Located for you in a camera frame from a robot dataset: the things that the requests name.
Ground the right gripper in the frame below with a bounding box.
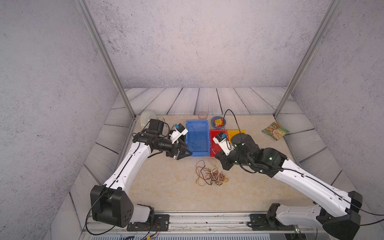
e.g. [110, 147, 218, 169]
[212, 148, 253, 171]

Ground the blue cable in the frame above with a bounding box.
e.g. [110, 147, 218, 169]
[188, 124, 202, 150]

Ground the cable bundle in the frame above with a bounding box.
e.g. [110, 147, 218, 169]
[195, 158, 230, 187]

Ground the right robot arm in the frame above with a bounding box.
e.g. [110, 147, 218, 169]
[213, 132, 363, 240]

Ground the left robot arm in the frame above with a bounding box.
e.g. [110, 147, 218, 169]
[87, 119, 193, 231]

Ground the red storage bin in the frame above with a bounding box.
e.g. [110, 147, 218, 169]
[210, 130, 228, 158]

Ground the blue storage bin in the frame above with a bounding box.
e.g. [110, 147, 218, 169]
[186, 120, 211, 157]

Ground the black storage bin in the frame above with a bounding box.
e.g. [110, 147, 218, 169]
[167, 130, 174, 142]

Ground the yellow storage bin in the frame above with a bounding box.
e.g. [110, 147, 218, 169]
[227, 130, 246, 140]

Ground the red yellow snack packet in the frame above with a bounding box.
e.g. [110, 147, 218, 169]
[213, 118, 225, 128]

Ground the blue bowl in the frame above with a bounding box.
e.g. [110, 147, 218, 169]
[211, 116, 226, 129]

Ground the pink plastic cup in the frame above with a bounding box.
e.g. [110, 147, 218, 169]
[198, 112, 208, 120]

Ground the white plate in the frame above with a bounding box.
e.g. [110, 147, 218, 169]
[140, 111, 158, 128]

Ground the green food packet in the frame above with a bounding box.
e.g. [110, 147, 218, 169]
[262, 122, 289, 141]

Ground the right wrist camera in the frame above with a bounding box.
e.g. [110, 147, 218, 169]
[213, 131, 234, 156]

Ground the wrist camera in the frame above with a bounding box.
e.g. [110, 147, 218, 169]
[170, 123, 188, 144]
[213, 131, 234, 156]

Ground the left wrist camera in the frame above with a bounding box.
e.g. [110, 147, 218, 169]
[170, 123, 188, 144]

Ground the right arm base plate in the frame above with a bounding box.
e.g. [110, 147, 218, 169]
[247, 214, 296, 231]

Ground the aluminium front rail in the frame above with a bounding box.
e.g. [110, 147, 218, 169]
[80, 211, 332, 240]

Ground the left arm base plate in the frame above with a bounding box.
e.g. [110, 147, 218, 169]
[127, 214, 170, 232]

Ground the right aluminium frame post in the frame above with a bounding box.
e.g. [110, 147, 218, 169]
[273, 0, 341, 119]

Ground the aluminium frame post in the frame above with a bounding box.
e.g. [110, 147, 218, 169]
[76, 0, 136, 119]
[273, 0, 341, 119]

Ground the left aluminium frame post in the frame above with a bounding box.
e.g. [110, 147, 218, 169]
[76, 0, 136, 119]

